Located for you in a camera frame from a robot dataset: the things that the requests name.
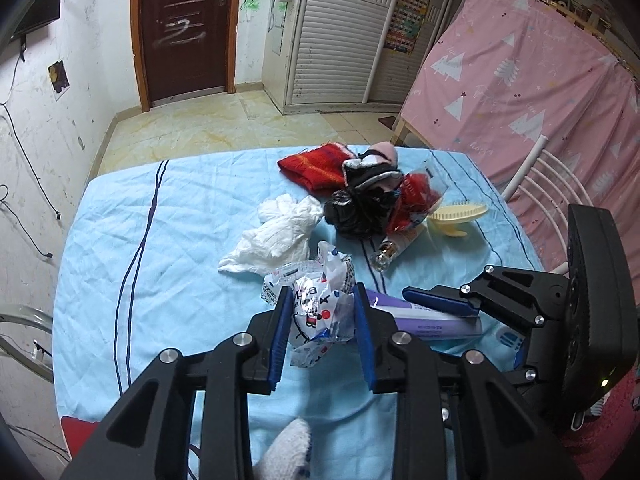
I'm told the pink and black sock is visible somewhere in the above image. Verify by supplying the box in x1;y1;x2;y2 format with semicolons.
343;141;398;184

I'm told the red shiny snack wrapper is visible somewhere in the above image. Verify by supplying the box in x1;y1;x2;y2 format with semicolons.
386;171;447;235

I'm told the white metal chair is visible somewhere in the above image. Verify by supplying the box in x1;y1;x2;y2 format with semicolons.
501;134;593;255

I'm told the dark brown door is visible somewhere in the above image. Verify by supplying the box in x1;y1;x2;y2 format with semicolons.
130;0;239;112

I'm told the black wall television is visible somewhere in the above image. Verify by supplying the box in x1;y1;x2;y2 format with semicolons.
10;0;61;41

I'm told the light blue bed sheet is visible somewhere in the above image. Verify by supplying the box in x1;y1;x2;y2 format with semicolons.
53;148;541;479

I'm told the printed plastic wrapper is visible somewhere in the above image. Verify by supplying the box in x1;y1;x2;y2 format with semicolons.
260;240;356;368

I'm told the white orange cosmetic tube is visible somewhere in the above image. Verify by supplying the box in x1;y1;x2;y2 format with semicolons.
370;223;426;272

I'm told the colourful wall chart poster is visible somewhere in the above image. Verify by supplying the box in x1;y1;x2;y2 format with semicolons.
383;0;431;54

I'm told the dark wall sticker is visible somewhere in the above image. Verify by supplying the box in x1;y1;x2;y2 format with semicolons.
48;61;70;96

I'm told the black knit sock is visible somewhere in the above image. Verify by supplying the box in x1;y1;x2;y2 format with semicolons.
323;179;400;240

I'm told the white slatted wardrobe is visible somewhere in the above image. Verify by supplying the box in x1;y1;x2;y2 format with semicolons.
262;0;461;115

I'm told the yellow plastic comb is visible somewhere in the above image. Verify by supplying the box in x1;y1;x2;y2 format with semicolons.
427;203;488;237

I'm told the pink tree-print curtain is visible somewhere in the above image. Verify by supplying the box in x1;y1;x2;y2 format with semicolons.
400;0;639;272

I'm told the purple tube box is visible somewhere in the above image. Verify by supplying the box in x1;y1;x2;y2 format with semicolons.
366;289;483;340

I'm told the white crumpled tissue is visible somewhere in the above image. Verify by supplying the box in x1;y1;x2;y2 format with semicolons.
218;194;323;276

